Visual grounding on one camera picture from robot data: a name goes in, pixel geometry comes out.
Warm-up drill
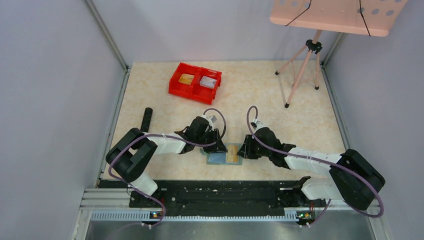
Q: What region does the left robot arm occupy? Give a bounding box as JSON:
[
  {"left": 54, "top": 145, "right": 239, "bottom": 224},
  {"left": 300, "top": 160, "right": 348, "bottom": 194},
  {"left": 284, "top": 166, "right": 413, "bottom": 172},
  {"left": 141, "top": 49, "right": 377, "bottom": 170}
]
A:
[{"left": 105, "top": 115, "right": 228, "bottom": 196}]

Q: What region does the red two-compartment bin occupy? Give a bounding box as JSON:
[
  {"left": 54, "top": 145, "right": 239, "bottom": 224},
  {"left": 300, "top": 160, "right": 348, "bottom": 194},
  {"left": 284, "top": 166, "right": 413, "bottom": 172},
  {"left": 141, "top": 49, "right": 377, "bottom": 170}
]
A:
[{"left": 168, "top": 62, "right": 222, "bottom": 105}]

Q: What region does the gold card in bin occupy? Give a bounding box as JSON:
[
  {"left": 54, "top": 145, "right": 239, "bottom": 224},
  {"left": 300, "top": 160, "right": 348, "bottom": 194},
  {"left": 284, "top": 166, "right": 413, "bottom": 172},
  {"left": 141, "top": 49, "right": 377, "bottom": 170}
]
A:
[{"left": 178, "top": 73, "right": 195, "bottom": 85}]

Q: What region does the pink tripod stand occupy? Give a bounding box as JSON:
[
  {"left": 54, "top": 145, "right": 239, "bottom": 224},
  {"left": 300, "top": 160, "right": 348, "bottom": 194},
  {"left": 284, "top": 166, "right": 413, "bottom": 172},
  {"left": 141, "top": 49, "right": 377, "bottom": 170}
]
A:
[{"left": 274, "top": 29, "right": 323, "bottom": 109}]

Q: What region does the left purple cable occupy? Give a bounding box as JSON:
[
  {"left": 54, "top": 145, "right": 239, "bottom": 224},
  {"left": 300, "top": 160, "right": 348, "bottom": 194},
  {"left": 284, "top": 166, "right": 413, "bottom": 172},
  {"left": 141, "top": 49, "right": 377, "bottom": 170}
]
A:
[{"left": 107, "top": 107, "right": 227, "bottom": 228}]

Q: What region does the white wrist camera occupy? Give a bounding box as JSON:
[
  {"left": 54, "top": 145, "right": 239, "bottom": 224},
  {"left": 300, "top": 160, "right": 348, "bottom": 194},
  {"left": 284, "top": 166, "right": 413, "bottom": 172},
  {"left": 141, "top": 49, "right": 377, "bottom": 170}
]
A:
[
  {"left": 250, "top": 119, "right": 266, "bottom": 132},
  {"left": 202, "top": 115, "right": 217, "bottom": 128}
]

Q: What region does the silver card in bin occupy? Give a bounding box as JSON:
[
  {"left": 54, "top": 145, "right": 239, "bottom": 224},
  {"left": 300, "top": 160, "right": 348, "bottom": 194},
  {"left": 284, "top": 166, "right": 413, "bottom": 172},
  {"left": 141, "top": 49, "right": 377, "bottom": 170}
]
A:
[{"left": 199, "top": 75, "right": 217, "bottom": 89}]

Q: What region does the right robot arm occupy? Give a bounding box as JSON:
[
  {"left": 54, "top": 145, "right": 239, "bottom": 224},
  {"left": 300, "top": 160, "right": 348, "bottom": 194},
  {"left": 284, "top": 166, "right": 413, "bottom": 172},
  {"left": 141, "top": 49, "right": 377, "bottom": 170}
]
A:
[{"left": 237, "top": 127, "right": 386, "bottom": 211}]

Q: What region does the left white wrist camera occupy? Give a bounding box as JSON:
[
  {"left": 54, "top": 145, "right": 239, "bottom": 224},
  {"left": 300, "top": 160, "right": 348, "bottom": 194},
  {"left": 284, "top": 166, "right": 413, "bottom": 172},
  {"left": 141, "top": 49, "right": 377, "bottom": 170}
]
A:
[{"left": 202, "top": 115, "right": 217, "bottom": 128}]

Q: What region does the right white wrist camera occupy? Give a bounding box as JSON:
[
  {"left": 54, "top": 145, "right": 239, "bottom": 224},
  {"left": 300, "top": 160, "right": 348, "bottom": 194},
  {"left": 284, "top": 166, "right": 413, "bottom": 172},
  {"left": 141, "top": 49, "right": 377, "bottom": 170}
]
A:
[{"left": 250, "top": 119, "right": 266, "bottom": 132}]

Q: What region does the black perforated bar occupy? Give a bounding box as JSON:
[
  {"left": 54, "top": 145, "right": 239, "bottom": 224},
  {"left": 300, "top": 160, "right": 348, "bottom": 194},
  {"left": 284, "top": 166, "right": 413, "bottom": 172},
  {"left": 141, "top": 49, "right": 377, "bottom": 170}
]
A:
[{"left": 140, "top": 107, "right": 153, "bottom": 132}]

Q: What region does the pink perforated tray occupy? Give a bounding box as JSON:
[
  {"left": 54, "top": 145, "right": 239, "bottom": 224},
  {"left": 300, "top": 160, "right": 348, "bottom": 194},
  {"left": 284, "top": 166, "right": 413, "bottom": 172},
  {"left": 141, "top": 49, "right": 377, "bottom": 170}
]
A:
[{"left": 269, "top": 0, "right": 408, "bottom": 37}]

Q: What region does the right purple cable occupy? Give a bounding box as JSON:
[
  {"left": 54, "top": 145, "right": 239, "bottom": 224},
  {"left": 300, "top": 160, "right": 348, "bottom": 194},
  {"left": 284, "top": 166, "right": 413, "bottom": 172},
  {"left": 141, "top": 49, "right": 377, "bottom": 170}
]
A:
[{"left": 246, "top": 105, "right": 385, "bottom": 228}]

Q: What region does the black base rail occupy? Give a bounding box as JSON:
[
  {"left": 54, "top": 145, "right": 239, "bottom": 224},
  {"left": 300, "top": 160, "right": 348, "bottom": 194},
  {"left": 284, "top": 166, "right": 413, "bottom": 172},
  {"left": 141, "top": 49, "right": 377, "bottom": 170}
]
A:
[{"left": 97, "top": 178, "right": 362, "bottom": 220}]

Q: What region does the purple cable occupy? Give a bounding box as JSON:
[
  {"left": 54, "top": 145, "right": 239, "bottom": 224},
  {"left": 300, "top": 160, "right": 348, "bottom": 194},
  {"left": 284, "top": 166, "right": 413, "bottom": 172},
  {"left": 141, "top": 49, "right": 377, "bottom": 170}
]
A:
[
  {"left": 246, "top": 105, "right": 385, "bottom": 228},
  {"left": 107, "top": 107, "right": 227, "bottom": 228}
]

